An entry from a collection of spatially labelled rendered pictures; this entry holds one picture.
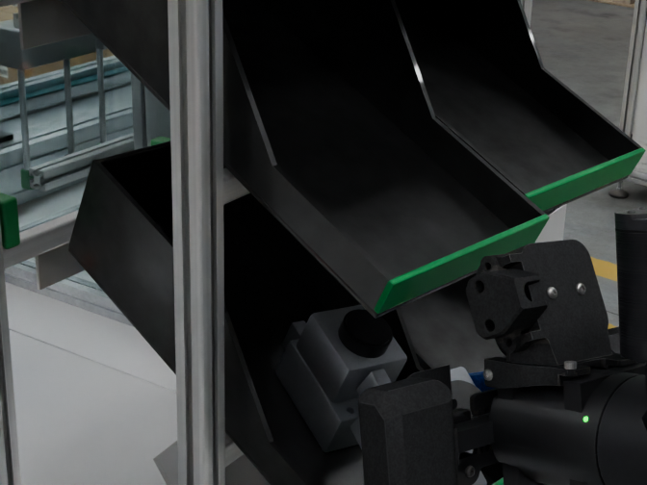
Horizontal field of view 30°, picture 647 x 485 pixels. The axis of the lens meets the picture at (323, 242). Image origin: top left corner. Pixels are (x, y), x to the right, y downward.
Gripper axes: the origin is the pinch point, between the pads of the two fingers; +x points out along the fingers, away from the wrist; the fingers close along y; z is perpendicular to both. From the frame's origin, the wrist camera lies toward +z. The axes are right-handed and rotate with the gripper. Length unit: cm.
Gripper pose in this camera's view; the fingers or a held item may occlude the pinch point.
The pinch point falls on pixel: (449, 403)
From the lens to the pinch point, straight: 63.8
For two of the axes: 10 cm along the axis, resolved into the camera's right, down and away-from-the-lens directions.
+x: -6.0, -0.2, 8.0
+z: -0.8, -9.9, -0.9
